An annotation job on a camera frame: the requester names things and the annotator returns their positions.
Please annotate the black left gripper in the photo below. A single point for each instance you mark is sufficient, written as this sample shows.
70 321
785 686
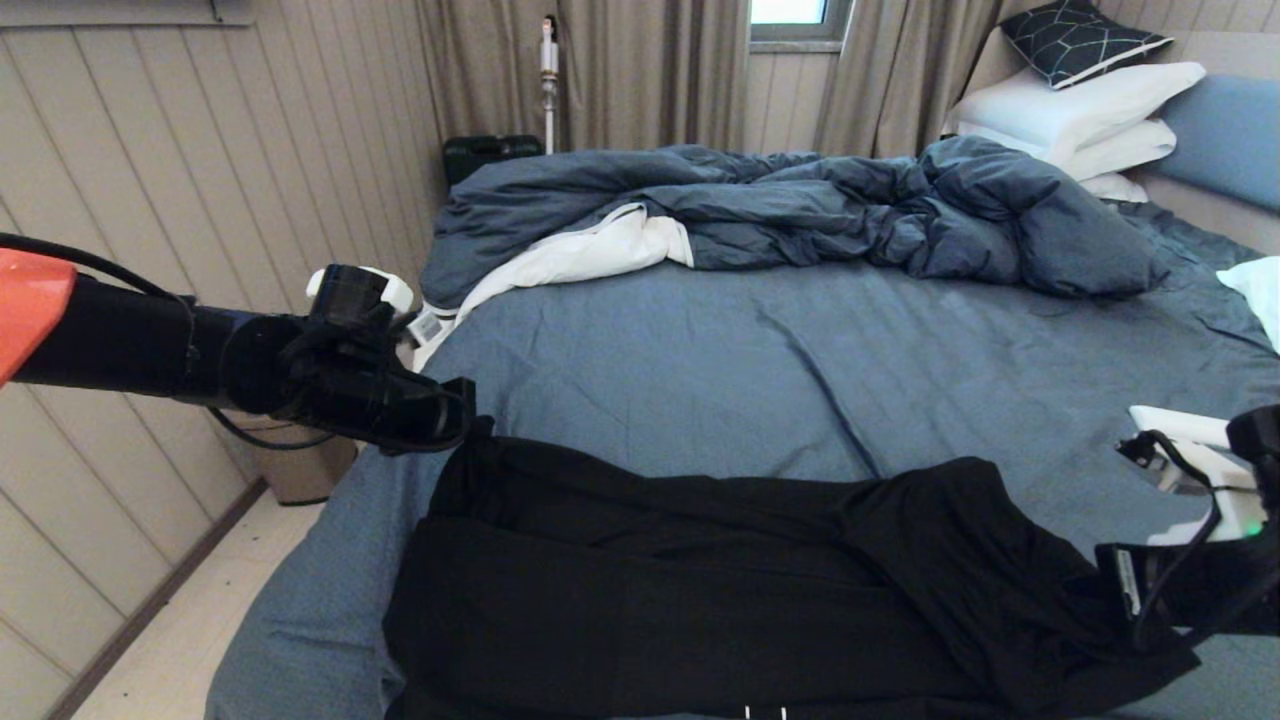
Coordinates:
390 405

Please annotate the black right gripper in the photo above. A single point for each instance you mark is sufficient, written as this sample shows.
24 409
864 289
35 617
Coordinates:
1200 590

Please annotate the black moon print T-shirt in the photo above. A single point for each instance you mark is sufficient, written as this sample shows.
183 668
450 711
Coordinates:
750 600

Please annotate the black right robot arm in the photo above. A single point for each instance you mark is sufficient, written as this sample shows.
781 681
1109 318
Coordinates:
1258 440

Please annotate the brown trash bin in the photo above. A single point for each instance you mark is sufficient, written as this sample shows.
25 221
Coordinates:
300 470

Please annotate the white flat strip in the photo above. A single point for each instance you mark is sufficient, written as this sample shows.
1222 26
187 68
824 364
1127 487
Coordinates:
1180 420

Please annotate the white sheet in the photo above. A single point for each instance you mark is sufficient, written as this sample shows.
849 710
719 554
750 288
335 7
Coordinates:
580 255

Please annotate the black hard case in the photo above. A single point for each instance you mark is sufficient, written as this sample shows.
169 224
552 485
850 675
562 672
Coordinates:
480 155

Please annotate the white cloth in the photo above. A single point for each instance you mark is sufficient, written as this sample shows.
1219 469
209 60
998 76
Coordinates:
1260 295

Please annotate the blue bed sheet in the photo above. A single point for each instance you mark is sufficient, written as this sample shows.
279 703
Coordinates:
700 350

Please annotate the white stick vacuum cleaner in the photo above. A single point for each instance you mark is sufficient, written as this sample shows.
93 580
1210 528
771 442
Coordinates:
549 95

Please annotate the white pillow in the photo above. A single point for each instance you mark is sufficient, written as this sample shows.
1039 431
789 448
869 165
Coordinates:
1115 188
1075 105
1125 150

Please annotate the beige curtain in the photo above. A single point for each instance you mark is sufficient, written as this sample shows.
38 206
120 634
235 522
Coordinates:
890 75
640 75

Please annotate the crumpled blue duvet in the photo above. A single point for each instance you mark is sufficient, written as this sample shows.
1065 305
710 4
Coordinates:
800 205

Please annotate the blue headboard cushion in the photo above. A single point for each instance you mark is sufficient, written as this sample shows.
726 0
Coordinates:
1235 135

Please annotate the grey framed window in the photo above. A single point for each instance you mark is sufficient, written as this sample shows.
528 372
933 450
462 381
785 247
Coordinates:
790 12

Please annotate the dark patterned pillow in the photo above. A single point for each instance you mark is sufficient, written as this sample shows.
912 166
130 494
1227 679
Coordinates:
1075 40

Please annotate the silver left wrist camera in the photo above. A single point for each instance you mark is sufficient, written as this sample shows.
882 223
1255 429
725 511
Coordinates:
425 325

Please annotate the beige upholstered bed frame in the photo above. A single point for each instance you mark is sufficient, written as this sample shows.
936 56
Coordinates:
1225 227

